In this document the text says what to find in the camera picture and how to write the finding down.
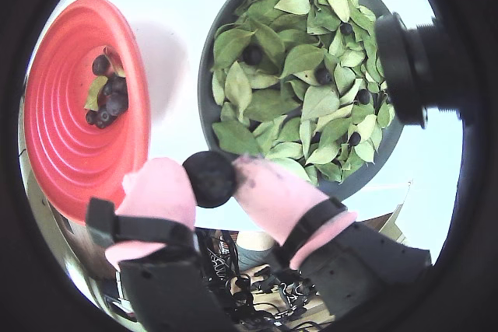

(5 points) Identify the pile of green leaves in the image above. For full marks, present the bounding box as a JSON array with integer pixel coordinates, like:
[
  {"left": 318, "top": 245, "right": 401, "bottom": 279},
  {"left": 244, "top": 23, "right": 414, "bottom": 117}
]
[{"left": 211, "top": 0, "right": 396, "bottom": 185}]

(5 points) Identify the red collapsible ribbed cup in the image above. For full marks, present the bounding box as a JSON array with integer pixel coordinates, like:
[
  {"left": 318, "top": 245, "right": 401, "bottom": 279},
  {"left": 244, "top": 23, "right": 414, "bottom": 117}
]
[{"left": 23, "top": 0, "right": 152, "bottom": 226}]

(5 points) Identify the person beside table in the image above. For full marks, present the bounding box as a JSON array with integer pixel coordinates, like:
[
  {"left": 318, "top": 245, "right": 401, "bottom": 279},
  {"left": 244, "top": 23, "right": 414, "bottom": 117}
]
[{"left": 234, "top": 230, "right": 282, "bottom": 271}]

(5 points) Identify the dark grey round bowl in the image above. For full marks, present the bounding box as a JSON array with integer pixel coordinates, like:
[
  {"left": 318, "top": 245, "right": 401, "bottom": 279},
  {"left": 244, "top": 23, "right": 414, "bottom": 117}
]
[{"left": 197, "top": 0, "right": 405, "bottom": 199}]

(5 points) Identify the black cable tangle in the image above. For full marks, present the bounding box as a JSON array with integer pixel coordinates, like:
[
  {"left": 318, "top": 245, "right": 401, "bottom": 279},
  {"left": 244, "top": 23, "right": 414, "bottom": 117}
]
[{"left": 196, "top": 229, "right": 335, "bottom": 332}]

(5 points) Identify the pink-tipped black gripper finger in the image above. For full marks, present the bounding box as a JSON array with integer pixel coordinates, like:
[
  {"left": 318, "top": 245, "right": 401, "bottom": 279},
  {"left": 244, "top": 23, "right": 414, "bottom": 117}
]
[
  {"left": 85, "top": 156, "right": 239, "bottom": 332},
  {"left": 232, "top": 154, "right": 433, "bottom": 320}
]

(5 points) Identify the broad green leaf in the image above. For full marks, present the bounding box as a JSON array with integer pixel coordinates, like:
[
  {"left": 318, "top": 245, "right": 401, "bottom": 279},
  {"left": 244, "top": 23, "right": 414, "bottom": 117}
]
[{"left": 84, "top": 75, "right": 110, "bottom": 112}]

